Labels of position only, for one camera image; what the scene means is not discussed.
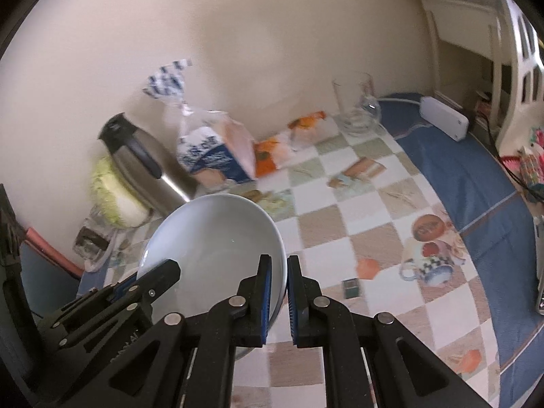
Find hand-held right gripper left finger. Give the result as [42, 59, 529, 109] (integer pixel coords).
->
[85, 254, 273, 408]

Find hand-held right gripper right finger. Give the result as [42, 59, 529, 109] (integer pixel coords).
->
[287, 255, 489, 408]

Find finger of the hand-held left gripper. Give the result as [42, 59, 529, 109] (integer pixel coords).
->
[40, 259, 181, 341]
[87, 277, 143, 302]

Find plain pale white bowl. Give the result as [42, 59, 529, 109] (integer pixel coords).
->
[138, 194, 287, 360]

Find small glass jar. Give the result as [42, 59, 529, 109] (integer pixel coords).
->
[83, 217, 125, 273]

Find dark blue cabinet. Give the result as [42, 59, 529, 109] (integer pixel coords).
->
[19, 242, 81, 304]

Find pink rolled sheet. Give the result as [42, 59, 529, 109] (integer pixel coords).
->
[23, 227, 83, 279]

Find napa cabbage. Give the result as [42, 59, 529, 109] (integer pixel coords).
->
[89, 156, 154, 228]

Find stainless steel thermos jug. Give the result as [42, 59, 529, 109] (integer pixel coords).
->
[98, 113, 198, 217]

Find bagged toast bread loaf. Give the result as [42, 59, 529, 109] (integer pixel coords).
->
[142, 57, 258, 192]

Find orange label snack packet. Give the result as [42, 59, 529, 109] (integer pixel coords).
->
[254, 136, 294, 177]
[288, 111, 341, 150]

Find clear glass pitcher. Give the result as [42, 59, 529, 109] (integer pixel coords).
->
[331, 72, 382, 137]

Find checkered blue-bordered tablecloth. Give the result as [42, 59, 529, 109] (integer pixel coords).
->
[76, 91, 544, 408]

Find white power strip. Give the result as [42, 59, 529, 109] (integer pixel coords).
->
[420, 96, 470, 141]

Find pink patterned packets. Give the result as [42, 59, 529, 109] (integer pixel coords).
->
[501, 127, 544, 190]

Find white wooden shelf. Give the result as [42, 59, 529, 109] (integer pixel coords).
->
[419, 0, 544, 158]

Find black cable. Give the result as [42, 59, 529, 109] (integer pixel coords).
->
[467, 110, 544, 202]

